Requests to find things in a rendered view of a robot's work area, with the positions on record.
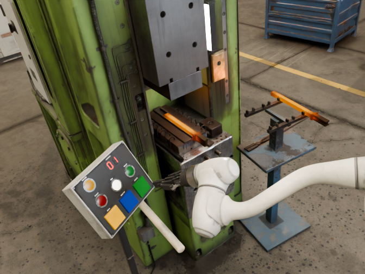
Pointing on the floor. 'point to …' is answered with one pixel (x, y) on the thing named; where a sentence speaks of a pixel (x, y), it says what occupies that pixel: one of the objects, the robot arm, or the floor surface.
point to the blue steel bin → (313, 19)
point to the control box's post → (127, 250)
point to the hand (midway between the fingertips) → (159, 183)
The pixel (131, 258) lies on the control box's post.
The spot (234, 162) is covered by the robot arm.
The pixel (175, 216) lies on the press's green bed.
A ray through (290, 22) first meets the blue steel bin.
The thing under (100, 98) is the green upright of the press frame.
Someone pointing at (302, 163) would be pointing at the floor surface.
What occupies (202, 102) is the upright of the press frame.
